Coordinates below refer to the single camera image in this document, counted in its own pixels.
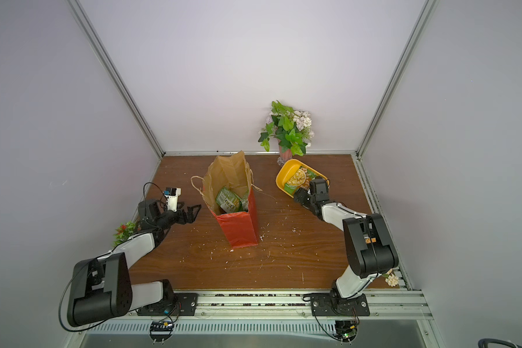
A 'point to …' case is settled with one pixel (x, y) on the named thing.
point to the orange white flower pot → (392, 280)
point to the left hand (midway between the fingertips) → (191, 203)
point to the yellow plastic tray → (289, 166)
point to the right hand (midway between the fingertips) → (303, 190)
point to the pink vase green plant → (291, 128)
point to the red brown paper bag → (231, 171)
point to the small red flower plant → (124, 232)
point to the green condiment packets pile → (299, 179)
